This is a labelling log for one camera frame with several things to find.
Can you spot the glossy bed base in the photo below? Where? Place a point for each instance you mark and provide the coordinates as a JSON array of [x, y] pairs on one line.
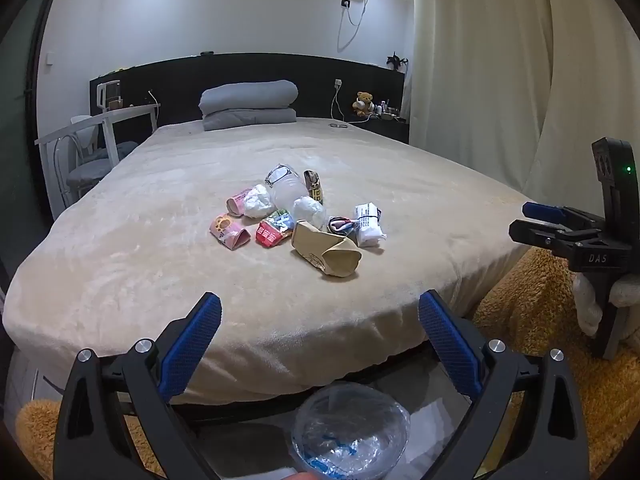
[[395, 375]]

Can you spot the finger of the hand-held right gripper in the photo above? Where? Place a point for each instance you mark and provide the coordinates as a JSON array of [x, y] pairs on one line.
[[530, 234], [542, 210]]

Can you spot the brown paper bag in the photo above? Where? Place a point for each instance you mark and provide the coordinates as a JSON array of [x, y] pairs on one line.
[[320, 250]]

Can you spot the white plastic stand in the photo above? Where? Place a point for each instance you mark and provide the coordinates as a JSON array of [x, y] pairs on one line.
[[102, 92]]

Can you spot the red snack packet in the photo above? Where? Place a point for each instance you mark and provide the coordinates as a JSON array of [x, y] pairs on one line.
[[267, 236]]

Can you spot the black decorative plant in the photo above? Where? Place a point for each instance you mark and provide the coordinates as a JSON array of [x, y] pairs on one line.
[[397, 61]]

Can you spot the brown and yellow packet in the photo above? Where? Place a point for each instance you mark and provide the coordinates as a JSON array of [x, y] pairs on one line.
[[314, 187]]

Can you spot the white chair with grey cushion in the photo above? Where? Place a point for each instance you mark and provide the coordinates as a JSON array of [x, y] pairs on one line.
[[87, 172]]

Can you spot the folded grey duvet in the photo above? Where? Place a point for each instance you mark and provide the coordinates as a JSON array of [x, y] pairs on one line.
[[250, 100]]

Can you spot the white packet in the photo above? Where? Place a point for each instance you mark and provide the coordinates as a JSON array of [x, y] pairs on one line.
[[370, 225]]

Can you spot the fluffy orange rug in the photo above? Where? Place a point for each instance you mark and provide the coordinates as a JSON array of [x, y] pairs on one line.
[[540, 310]]

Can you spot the waste bin with clear liner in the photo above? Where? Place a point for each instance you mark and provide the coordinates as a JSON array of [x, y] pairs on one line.
[[350, 435]]

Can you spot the bed with beige fleece blanket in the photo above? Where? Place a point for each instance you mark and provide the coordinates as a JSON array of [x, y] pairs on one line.
[[150, 240]]

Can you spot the black headboard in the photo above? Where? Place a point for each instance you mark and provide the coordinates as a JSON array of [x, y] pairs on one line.
[[175, 80]]

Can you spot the person's right hand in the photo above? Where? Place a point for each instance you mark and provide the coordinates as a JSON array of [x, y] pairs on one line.
[[585, 305]]

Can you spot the white wad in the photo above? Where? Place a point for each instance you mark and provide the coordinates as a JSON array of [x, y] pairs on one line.
[[309, 210]]

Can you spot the brown teddy bear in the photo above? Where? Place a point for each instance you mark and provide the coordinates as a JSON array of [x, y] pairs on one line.
[[363, 102]]

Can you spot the pink patterned packet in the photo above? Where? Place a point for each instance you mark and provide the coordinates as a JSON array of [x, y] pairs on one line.
[[227, 230]]

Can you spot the cream curtain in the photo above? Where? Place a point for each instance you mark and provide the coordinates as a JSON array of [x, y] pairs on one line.
[[500, 60]]

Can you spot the eyeglasses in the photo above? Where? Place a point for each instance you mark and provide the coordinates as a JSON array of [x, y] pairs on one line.
[[338, 124]]

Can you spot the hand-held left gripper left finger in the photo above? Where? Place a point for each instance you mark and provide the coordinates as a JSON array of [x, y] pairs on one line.
[[192, 345]]

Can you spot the striped small wrapper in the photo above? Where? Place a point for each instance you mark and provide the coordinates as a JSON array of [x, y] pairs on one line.
[[340, 225]]

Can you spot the green and blue packet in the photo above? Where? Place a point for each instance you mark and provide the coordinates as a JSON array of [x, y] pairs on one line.
[[281, 220]]

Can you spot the plain pink paper cup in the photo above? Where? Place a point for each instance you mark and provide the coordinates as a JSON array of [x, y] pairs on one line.
[[237, 202]]

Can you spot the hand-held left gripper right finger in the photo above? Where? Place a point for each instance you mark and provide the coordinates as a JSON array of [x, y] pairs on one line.
[[450, 345]]

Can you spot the white desk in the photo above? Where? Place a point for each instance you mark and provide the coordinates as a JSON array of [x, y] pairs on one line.
[[100, 121]]

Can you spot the white tissue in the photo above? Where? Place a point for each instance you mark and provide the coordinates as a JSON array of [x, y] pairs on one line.
[[260, 201]]

